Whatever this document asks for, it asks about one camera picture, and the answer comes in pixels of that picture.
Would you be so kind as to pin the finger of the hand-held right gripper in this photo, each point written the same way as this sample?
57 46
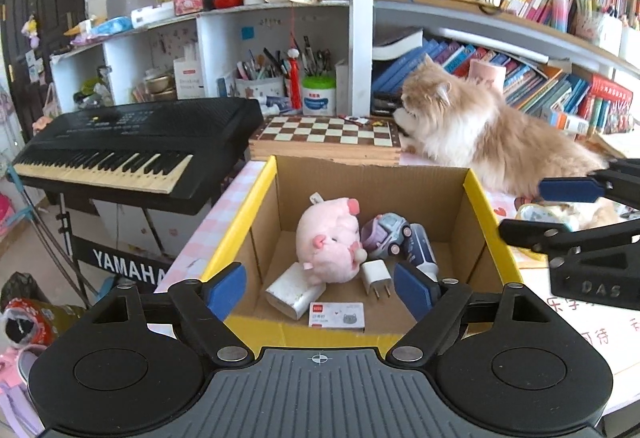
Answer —
570 189
530 230

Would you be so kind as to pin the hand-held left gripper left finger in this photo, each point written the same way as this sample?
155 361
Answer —
227 290

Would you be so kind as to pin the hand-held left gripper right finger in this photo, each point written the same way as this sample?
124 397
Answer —
412 290

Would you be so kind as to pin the white eraser cube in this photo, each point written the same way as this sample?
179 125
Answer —
375 275

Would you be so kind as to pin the white power bank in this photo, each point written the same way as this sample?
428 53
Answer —
292 290

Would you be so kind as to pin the purple blue toy truck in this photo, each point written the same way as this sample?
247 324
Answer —
387 230

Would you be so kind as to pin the small white staple box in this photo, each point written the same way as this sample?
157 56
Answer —
335 315

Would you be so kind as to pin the pink plush pig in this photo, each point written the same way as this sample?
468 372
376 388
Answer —
325 238

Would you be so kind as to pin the yellow cardboard box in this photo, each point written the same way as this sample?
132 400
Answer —
350 188

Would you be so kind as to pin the desktop with pink checked cloth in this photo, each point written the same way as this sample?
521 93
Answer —
210 228

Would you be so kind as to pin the orange white carton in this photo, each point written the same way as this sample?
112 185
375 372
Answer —
570 123

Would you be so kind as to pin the pile of papers and notebooks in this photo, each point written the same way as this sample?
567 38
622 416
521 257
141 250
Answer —
620 143

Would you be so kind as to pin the orange white cat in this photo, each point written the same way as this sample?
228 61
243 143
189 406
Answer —
500 143

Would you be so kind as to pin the red thick dictionary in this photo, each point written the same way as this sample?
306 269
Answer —
610 95

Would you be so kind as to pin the black keyboard stand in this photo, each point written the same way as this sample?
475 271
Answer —
125 263

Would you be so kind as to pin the row of blue green books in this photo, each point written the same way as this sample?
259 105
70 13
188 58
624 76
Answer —
530 88

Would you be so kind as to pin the pink cup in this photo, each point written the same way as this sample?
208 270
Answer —
487 75

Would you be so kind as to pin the box of markers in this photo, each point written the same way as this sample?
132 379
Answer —
597 35

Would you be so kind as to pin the white storage container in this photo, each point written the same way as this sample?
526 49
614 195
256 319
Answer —
631 43

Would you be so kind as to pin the wooden chessboard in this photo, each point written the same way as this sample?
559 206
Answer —
320 133

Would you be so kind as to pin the black electronic keyboard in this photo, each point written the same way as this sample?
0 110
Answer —
125 128

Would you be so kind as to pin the red printed plastic bag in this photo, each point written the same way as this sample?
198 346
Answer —
25 323

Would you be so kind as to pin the white pen holder with pens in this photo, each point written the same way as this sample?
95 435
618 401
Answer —
260 85

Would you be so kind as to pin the green lid jar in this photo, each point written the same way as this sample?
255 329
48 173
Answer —
318 100

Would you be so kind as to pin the white carton with red label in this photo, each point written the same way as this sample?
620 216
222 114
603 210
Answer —
189 80

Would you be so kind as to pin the brass bowl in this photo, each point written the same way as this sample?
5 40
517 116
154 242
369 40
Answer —
160 85

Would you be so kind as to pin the red tassel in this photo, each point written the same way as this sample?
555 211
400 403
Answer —
295 83

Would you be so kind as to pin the white bookshelf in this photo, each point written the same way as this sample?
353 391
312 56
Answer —
361 18

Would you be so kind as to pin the white tissue pack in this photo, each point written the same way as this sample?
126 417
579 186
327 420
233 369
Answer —
152 15

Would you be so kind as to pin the blue wipes pack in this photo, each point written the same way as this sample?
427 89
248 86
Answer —
112 25

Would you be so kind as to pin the pink printed box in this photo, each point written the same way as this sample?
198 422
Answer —
187 3

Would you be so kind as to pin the black door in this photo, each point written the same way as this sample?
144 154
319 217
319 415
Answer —
45 18

